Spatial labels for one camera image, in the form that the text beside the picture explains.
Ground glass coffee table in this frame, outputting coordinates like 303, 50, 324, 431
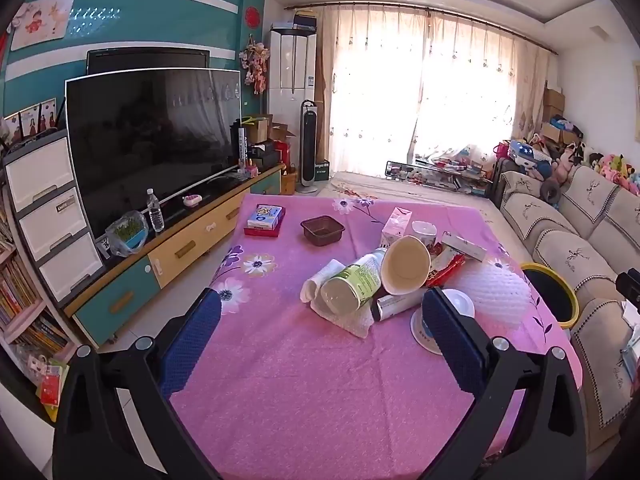
385, 157, 493, 197

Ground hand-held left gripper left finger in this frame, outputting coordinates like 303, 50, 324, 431
52, 287, 223, 480

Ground sheer embroidered curtain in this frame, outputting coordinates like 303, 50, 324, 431
315, 5, 551, 181

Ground open cardboard box with toys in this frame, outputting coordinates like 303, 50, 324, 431
541, 119, 581, 147

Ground flat red box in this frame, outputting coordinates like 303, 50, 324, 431
244, 207, 286, 237

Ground red snack wrapper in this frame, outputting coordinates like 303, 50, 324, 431
425, 242, 466, 288

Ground teal yellow TV cabinet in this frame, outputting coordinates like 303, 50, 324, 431
62, 162, 287, 348

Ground blue star-print plush toy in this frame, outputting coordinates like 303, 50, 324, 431
507, 140, 553, 181

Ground red yellow packet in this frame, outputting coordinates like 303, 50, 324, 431
40, 365, 68, 406

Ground white blue packet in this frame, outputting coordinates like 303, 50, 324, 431
620, 300, 640, 376

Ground small white box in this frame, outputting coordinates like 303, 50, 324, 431
441, 231, 487, 262

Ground brown plastic tray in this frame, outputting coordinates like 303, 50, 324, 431
300, 215, 346, 247

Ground yellow-rimmed black bin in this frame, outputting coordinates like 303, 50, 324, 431
520, 261, 581, 330

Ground closed cardboard box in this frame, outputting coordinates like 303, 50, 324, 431
544, 87, 566, 123

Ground white plastic drawer unit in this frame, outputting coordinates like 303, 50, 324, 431
2, 127, 106, 308

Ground beige sofa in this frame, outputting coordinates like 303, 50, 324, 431
492, 165, 640, 453

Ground grey tower fan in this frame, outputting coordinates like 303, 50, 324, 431
299, 100, 321, 195

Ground cartoon wall poster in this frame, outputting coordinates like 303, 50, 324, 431
10, 0, 76, 52

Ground white bubble wrap sheet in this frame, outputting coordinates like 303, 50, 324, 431
450, 260, 532, 333

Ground white paper towel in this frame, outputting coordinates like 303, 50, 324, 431
300, 258, 381, 338

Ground white standing air conditioner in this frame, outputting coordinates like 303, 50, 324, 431
268, 28, 318, 188

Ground pink floral tablecloth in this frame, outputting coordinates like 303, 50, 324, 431
167, 192, 583, 466

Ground bookshelf with books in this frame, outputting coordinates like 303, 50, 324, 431
0, 200, 76, 411

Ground clear water bottle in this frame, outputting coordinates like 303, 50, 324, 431
146, 188, 165, 233

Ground large curved television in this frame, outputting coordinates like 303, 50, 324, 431
65, 67, 242, 238

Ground beige floral mat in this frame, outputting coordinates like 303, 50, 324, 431
320, 170, 501, 211

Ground silver tube box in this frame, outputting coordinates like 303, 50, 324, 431
371, 287, 431, 322

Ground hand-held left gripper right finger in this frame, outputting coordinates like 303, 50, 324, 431
421, 287, 586, 480

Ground standing photo print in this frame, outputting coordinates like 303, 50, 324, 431
19, 105, 42, 141
39, 98, 58, 133

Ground plastic bag of greens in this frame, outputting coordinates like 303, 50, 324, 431
105, 210, 150, 258

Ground blue card box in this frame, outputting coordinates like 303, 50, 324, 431
248, 204, 283, 230

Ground white green-label can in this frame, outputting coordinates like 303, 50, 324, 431
320, 252, 388, 315

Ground brown curtain rod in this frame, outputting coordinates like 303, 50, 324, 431
285, 4, 558, 56

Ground dark suitcase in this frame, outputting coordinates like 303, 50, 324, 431
487, 157, 508, 198

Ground pile of plush toys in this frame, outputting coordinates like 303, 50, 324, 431
550, 140, 640, 196

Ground beige paper noodle cup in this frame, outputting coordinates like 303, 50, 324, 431
380, 235, 432, 296

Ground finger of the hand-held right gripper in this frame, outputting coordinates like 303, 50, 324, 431
616, 269, 640, 311

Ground hanging flower decoration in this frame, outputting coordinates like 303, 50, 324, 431
239, 35, 271, 95

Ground stacked flat boxes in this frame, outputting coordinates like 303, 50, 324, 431
272, 12, 318, 33

